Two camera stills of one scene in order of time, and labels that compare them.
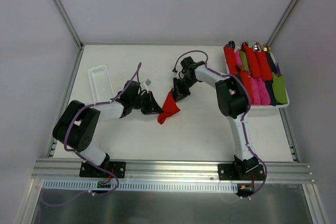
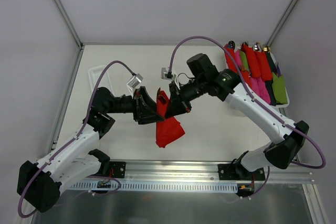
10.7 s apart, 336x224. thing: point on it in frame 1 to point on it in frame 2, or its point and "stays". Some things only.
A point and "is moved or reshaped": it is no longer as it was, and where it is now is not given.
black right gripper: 179,87 to 179,96
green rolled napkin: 279,89 stays
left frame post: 60,6 stays
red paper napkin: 170,107 is moved or reshaped
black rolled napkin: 273,66 stays
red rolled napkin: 252,57 stays
